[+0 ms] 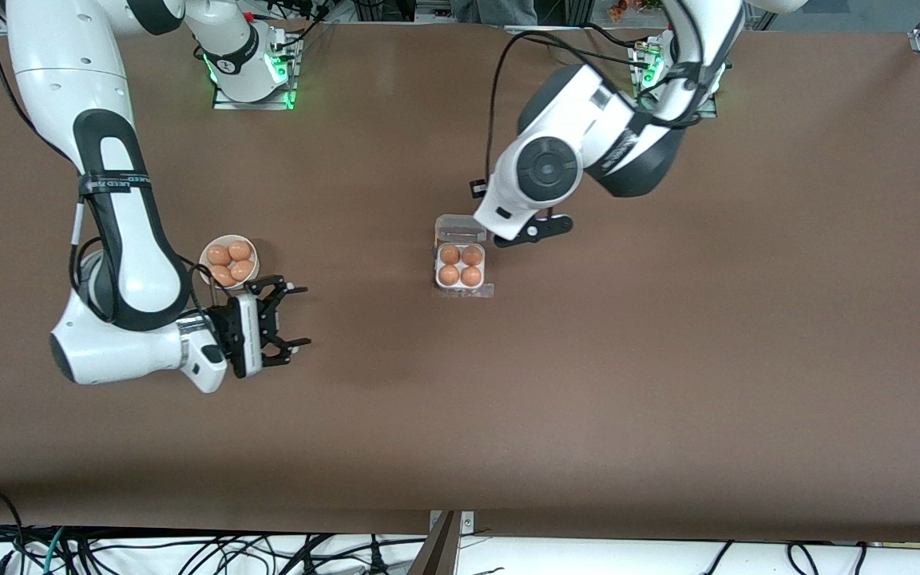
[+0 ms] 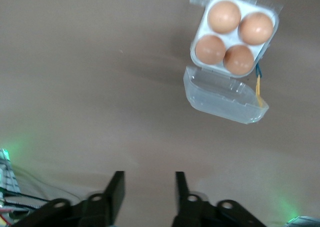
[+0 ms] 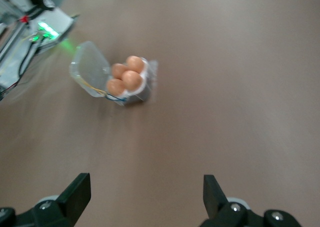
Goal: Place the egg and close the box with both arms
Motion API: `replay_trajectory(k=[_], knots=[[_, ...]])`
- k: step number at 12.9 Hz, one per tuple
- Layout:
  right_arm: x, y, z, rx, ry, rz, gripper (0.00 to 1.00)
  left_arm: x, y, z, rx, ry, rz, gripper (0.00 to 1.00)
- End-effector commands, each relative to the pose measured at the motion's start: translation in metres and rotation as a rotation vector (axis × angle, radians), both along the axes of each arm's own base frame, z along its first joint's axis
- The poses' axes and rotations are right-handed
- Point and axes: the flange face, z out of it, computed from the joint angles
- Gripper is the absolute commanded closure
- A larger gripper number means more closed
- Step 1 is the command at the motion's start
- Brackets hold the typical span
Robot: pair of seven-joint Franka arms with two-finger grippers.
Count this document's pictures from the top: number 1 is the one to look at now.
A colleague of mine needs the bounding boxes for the clear plastic egg box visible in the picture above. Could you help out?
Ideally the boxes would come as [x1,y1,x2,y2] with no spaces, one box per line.
[434,214,488,292]

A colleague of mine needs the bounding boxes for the white round bowl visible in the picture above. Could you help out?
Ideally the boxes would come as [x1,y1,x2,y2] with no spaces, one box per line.
[199,234,260,291]

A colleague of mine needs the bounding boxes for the person in grey trousers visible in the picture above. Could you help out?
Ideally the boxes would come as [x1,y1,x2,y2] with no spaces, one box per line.
[450,0,538,26]

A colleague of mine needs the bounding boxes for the orange background items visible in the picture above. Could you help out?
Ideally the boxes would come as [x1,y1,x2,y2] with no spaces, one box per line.
[608,0,668,21]

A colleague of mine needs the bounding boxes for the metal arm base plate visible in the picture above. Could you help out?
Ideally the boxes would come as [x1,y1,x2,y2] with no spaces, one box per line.
[628,40,720,119]
[212,32,299,111]

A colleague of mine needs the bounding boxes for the small metal bracket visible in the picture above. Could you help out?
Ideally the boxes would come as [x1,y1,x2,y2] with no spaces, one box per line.
[428,511,474,534]

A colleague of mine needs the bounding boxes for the dark camera stand leg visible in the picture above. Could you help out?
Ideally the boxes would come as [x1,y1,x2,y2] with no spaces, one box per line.
[406,511,461,575]

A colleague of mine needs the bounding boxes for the black base cable bundle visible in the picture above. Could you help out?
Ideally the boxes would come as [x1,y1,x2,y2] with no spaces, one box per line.
[256,0,333,49]

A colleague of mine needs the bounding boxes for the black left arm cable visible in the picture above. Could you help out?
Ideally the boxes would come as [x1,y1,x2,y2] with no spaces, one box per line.
[470,30,704,200]

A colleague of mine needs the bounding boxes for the teal cable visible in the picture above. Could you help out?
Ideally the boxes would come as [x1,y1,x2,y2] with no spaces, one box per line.
[25,527,65,575]

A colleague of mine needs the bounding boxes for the thin black base cable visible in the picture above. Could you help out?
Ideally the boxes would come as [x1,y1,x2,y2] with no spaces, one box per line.
[584,22,648,49]
[520,35,652,66]

